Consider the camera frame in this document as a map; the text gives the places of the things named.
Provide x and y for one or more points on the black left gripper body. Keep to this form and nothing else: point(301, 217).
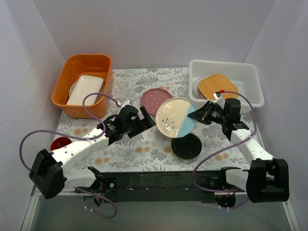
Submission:
point(140, 122)

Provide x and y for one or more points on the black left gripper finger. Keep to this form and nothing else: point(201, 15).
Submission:
point(147, 120)
point(136, 131)

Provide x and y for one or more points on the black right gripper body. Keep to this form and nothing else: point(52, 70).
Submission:
point(205, 113)

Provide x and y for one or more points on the cream and blue plate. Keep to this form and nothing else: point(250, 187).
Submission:
point(172, 117)

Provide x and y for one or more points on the dark pink scalloped plate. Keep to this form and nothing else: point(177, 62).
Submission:
point(153, 98)

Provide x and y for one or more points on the white ribbed soup plate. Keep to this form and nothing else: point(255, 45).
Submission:
point(195, 87)

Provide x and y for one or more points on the yellow woven bamboo tray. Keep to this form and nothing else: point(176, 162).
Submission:
point(209, 85)

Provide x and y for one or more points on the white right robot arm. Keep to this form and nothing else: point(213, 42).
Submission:
point(268, 177)

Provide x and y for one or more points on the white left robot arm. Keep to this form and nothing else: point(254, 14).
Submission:
point(52, 172)

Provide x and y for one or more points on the round plate in orange bin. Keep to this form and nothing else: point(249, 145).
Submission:
point(97, 97)

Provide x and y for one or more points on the white plastic bin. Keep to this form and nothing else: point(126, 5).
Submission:
point(238, 80)

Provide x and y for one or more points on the orange plastic bin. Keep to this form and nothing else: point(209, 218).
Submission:
point(98, 65)

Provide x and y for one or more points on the black gold-rimmed bowl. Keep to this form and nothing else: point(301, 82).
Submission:
point(187, 147)

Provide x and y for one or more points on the white rectangular dish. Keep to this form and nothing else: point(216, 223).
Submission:
point(85, 85)

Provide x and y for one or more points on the red lacquer cup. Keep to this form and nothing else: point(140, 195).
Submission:
point(59, 143)

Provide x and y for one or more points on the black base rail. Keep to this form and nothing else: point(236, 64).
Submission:
point(163, 187)

